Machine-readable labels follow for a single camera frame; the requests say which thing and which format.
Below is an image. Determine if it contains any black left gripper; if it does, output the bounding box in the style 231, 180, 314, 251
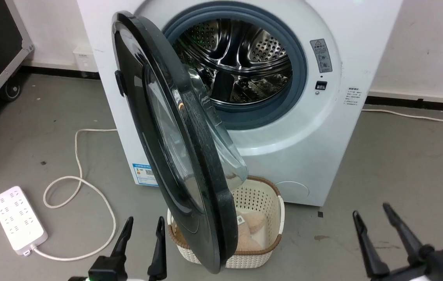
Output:
88, 217, 167, 281

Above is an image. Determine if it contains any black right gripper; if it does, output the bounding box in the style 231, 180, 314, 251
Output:
353, 203, 443, 281

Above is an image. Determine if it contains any black round washing machine door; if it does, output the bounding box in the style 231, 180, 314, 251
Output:
112, 11, 248, 274

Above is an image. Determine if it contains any white front-load washing machine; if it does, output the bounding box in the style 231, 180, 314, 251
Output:
76, 0, 403, 206

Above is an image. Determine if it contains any blue energy label sticker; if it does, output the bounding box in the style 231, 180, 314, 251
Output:
132, 163, 159, 187

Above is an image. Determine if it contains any beige cloth in basket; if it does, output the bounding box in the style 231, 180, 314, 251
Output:
236, 211, 268, 253

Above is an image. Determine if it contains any white power strip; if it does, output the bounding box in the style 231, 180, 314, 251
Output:
0, 186, 48, 256

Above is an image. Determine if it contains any white plastic laundry basket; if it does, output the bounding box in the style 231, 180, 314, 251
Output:
167, 176, 285, 269

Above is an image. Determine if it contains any grey warning sticker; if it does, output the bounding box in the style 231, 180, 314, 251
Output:
310, 38, 333, 74

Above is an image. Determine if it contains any black caster wheel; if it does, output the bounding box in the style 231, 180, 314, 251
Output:
0, 75, 22, 102

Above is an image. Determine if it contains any white power strip cable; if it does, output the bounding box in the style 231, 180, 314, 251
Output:
30, 128, 118, 261

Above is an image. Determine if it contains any thin white floor cable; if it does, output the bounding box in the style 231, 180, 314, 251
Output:
362, 108, 443, 123

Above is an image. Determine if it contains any white wall socket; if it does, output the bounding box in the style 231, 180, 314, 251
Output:
73, 46, 98, 73

